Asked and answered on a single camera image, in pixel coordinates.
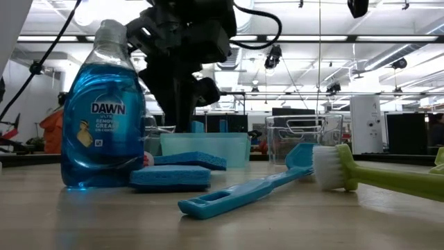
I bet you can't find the blue Dawn dish soap bottle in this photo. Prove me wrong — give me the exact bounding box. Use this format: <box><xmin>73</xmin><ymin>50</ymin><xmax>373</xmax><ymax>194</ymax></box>
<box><xmin>60</xmin><ymin>19</ymin><xmax>146</xmax><ymax>189</ymax></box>

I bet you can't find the blue dish brush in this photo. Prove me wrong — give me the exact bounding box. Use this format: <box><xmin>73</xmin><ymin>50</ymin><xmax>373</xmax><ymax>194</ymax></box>
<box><xmin>178</xmin><ymin>142</ymin><xmax>316</xmax><ymax>220</ymax></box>

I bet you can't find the black monitor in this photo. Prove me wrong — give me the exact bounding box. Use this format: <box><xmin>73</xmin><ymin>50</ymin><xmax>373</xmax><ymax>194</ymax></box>
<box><xmin>271</xmin><ymin>107</ymin><xmax>316</xmax><ymax>117</ymax></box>

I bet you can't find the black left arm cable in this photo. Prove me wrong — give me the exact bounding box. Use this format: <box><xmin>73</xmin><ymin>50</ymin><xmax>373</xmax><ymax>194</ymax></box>
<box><xmin>0</xmin><ymin>0</ymin><xmax>83</xmax><ymax>122</ymax></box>

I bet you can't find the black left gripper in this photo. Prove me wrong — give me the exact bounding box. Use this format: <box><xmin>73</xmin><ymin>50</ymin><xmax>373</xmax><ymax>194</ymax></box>
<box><xmin>126</xmin><ymin>8</ymin><xmax>222</xmax><ymax>134</ymax></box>

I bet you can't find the red dish brush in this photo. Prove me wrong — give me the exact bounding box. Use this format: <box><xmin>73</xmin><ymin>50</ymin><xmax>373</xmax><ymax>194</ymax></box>
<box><xmin>142</xmin><ymin>151</ymin><xmax>156</xmax><ymax>167</ymax></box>

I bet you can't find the black beam with light strips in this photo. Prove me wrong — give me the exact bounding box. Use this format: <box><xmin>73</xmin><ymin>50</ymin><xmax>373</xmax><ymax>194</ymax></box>
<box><xmin>16</xmin><ymin>34</ymin><xmax>444</xmax><ymax>44</ymax></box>

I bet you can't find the clear plastic bin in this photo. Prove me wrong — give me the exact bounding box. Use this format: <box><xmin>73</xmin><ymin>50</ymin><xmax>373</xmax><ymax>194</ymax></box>
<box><xmin>144</xmin><ymin>116</ymin><xmax>176</xmax><ymax>157</ymax></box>
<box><xmin>265</xmin><ymin>113</ymin><xmax>344</xmax><ymax>164</ymax></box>

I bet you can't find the teal plastic bin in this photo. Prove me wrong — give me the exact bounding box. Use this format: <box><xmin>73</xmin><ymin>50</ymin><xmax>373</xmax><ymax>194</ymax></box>
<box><xmin>160</xmin><ymin>132</ymin><xmax>252</xmax><ymax>169</ymax></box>

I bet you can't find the red black machine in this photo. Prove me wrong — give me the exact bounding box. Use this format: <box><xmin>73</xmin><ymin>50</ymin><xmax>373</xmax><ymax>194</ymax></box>
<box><xmin>0</xmin><ymin>112</ymin><xmax>31</xmax><ymax>156</ymax></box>

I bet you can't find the black left camera cable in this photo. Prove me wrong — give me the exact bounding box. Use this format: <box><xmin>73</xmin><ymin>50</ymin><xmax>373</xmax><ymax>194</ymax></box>
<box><xmin>230</xmin><ymin>1</ymin><xmax>283</xmax><ymax>50</ymax></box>

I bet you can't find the thin hanging cord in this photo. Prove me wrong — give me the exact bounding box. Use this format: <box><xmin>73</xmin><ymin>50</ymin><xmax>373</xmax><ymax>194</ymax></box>
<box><xmin>317</xmin><ymin>0</ymin><xmax>322</xmax><ymax>115</ymax></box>

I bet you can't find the white tall appliance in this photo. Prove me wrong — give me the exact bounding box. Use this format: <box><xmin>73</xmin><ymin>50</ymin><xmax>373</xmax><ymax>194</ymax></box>
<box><xmin>349</xmin><ymin>94</ymin><xmax>384</xmax><ymax>155</ymax></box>

